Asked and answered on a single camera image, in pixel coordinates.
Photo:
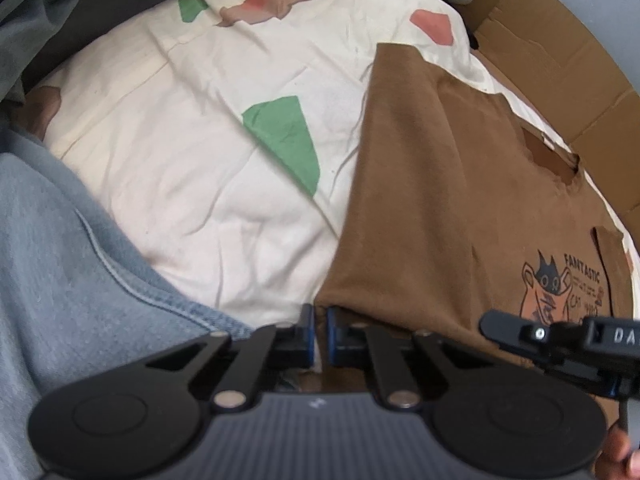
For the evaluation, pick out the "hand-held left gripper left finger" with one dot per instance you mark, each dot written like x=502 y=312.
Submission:
x=307 y=332

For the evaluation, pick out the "person's right hand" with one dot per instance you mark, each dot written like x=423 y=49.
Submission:
x=617 y=455

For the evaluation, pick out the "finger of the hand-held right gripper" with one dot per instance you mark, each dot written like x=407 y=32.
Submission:
x=510 y=330

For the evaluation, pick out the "grey appliance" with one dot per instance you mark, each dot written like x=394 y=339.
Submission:
x=590 y=0

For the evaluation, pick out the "grey blue sweatshirt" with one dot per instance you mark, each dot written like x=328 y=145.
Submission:
x=30 y=35

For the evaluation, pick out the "cream bear print blanket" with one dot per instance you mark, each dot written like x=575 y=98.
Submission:
x=200 y=160

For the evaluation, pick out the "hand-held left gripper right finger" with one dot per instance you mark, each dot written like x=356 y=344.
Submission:
x=331 y=332

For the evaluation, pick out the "brown printed t-shirt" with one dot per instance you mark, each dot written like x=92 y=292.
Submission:
x=425 y=185

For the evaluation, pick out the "dark grey pillow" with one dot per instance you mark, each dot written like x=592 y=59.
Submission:
x=125 y=5

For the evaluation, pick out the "light blue jeans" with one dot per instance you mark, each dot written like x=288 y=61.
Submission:
x=75 y=285

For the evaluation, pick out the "large cardboard sheet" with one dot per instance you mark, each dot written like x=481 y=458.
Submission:
x=550 y=60

